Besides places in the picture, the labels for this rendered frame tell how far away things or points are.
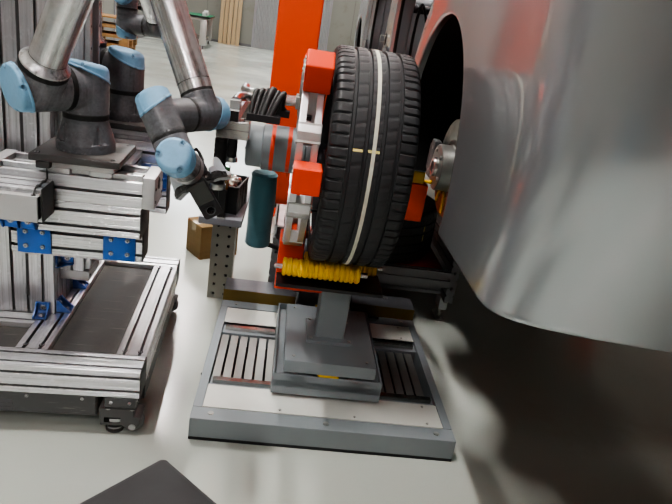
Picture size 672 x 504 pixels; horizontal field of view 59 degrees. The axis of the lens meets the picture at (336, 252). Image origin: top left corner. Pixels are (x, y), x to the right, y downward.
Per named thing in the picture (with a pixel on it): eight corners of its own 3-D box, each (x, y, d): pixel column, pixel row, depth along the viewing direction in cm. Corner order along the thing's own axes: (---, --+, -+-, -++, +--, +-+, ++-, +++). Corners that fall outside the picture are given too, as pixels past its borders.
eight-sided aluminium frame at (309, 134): (302, 267, 169) (330, 71, 149) (279, 265, 168) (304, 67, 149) (302, 209, 219) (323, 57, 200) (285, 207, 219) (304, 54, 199)
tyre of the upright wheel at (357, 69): (382, 311, 177) (437, 98, 142) (303, 302, 175) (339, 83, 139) (367, 205, 232) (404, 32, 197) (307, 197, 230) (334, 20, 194)
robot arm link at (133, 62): (135, 93, 197) (136, 51, 193) (96, 86, 198) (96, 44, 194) (150, 90, 209) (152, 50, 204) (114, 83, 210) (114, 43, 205)
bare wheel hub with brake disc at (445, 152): (453, 236, 190) (482, 144, 173) (429, 233, 189) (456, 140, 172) (437, 189, 217) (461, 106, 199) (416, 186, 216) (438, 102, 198)
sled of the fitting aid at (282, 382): (377, 405, 197) (383, 380, 194) (270, 394, 194) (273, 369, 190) (363, 331, 244) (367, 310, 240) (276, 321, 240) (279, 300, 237)
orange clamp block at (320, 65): (330, 96, 160) (335, 69, 153) (301, 91, 159) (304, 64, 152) (331, 78, 164) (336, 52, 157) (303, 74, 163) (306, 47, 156)
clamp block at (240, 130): (248, 141, 162) (250, 122, 161) (215, 136, 162) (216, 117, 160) (249, 137, 167) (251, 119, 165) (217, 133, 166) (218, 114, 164)
